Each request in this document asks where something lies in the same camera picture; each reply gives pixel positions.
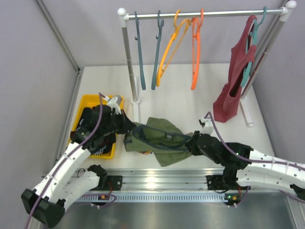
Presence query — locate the olive green tank top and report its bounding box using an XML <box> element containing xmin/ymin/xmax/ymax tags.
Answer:
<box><xmin>123</xmin><ymin>117</ymin><xmax>193</xmax><ymax>167</ymax></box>

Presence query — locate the orange plastic hanger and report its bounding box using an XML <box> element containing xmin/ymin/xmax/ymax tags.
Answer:
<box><xmin>191</xmin><ymin>8</ymin><xmax>204</xmax><ymax>90</ymax></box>

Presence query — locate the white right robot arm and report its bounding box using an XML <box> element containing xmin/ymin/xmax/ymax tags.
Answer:
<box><xmin>186</xmin><ymin>131</ymin><xmax>305</xmax><ymax>201</ymax></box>

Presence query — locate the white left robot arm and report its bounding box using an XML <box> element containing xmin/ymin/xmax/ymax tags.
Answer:
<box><xmin>21</xmin><ymin>105</ymin><xmax>136</xmax><ymax>228</ymax></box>

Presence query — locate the dark red tank top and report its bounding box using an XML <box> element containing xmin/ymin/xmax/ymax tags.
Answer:
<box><xmin>213</xmin><ymin>15</ymin><xmax>256</xmax><ymax>123</ymax></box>

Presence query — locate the grey-blue hanger leftmost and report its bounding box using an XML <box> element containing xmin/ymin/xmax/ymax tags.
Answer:
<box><xmin>134</xmin><ymin>11</ymin><xmax>146</xmax><ymax>90</ymax></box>

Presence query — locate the grey-blue hanger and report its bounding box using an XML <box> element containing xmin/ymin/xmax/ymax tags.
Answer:
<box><xmin>151</xmin><ymin>10</ymin><xmax>164</xmax><ymax>90</ymax></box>
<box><xmin>134</xmin><ymin>11</ymin><xmax>146</xmax><ymax>90</ymax></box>

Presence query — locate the yellow plastic hanger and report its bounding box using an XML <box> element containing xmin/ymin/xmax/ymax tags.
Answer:
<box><xmin>155</xmin><ymin>9</ymin><xmax>192</xmax><ymax>87</ymax></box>

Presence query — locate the teal plastic hanger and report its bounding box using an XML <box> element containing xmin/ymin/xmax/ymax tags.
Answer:
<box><xmin>240</xmin><ymin>6</ymin><xmax>267</xmax><ymax>87</ymax></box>

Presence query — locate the dark striped clothes pile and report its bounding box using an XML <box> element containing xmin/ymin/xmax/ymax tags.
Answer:
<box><xmin>70</xmin><ymin>105</ymin><xmax>116</xmax><ymax>156</ymax></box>

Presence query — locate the white metal clothes rack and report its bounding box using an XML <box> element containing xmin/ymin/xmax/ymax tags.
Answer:
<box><xmin>117</xmin><ymin>0</ymin><xmax>297</xmax><ymax>130</ymax></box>

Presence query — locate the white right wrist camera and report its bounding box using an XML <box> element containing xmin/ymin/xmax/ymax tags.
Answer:
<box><xmin>199</xmin><ymin>117</ymin><xmax>214</xmax><ymax>135</ymax></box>

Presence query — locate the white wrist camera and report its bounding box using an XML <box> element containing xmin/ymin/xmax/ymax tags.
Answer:
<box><xmin>199</xmin><ymin>117</ymin><xmax>214</xmax><ymax>135</ymax></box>
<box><xmin>104</xmin><ymin>95</ymin><xmax>122</xmax><ymax>113</ymax></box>

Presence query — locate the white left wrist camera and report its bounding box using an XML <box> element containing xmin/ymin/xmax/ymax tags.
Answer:
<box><xmin>104</xmin><ymin>95</ymin><xmax>122</xmax><ymax>113</ymax></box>

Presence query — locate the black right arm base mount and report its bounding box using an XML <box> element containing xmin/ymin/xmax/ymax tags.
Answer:
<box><xmin>206</xmin><ymin>175</ymin><xmax>229</xmax><ymax>194</ymax></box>

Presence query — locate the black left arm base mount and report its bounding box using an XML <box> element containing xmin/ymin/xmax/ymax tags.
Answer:
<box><xmin>104</xmin><ymin>175</ymin><xmax>123</xmax><ymax>191</ymax></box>

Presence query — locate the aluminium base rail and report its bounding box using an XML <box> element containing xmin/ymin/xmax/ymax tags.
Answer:
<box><xmin>39</xmin><ymin>168</ymin><xmax>263</xmax><ymax>203</ymax></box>

